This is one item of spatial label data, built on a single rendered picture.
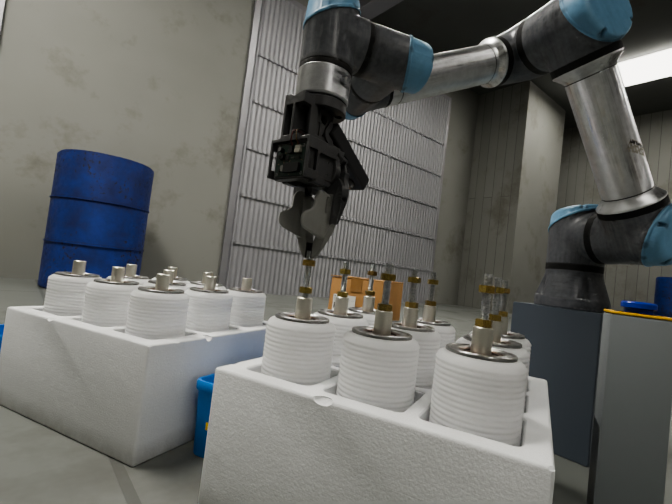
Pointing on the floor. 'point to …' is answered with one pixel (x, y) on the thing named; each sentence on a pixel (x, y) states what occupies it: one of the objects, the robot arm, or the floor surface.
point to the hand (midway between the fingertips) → (313, 249)
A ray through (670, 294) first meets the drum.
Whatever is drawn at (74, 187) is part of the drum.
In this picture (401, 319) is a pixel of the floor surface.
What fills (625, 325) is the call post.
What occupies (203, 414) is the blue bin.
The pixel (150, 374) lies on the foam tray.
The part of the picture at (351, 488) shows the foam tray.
